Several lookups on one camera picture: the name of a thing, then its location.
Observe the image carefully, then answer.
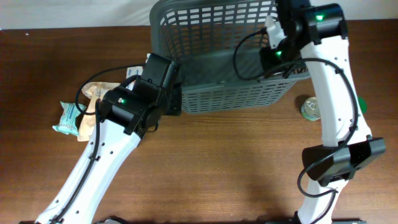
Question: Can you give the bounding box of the brown paper pouch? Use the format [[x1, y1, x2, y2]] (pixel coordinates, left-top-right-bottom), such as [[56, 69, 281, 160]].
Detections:
[[77, 82, 119, 142]]

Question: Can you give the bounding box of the tin can with pull tab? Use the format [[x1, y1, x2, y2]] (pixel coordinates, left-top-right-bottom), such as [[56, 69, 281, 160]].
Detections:
[[300, 97, 321, 121]]

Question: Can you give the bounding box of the green lid glass jar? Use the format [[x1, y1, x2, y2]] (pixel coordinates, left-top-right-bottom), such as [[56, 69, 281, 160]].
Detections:
[[358, 96, 368, 114]]

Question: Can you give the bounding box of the teal wet wipes packet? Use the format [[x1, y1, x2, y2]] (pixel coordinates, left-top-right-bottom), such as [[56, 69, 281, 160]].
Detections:
[[52, 101, 81, 136]]

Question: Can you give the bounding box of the multipack of small cartons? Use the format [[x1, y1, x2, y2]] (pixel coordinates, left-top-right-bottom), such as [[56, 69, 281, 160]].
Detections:
[[126, 64, 145, 90]]

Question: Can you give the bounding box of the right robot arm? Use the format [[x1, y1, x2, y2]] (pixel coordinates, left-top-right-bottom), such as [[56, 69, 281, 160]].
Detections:
[[266, 1, 386, 223]]

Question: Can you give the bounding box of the grey plastic shopping basket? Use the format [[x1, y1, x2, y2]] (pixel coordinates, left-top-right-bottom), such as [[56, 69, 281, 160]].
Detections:
[[149, 0, 310, 114]]

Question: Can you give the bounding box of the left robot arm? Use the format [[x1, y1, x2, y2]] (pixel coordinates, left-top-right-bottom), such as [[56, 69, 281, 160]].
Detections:
[[36, 54, 182, 223]]

